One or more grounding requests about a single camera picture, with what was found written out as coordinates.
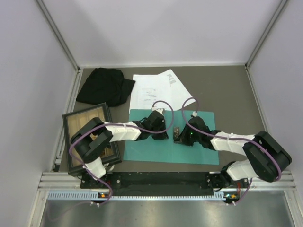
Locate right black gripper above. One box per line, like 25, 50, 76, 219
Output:
175, 124, 201, 147

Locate metal folder clip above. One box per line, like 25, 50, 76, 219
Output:
173, 126, 179, 140

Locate teal plastic file folder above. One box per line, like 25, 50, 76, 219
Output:
124, 109, 219, 165

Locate white printed paper sheet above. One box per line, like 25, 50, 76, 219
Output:
159, 70, 192, 110
129, 87, 166, 111

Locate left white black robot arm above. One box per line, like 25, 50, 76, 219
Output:
70, 108, 168, 188

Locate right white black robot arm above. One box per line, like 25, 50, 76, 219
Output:
174, 116, 292, 187

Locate middle white paper sheet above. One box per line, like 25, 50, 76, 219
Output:
132, 75, 171, 104

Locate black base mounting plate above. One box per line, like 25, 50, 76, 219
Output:
80, 172, 240, 190

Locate black cloth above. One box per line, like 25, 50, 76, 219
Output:
76, 68, 135, 107

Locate black framed display box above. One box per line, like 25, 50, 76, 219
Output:
62, 103, 122, 177

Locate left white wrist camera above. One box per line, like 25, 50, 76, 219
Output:
151, 107, 165, 115

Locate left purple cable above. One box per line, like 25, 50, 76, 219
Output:
69, 100, 175, 206

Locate purple cable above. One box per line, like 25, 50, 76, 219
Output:
69, 100, 175, 206
181, 96, 284, 206

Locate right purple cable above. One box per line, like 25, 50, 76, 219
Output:
181, 96, 284, 206

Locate light blue slotted cable duct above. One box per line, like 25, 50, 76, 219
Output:
48, 191, 228, 201

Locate aluminium frame rail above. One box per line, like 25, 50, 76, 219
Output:
34, 0, 80, 71

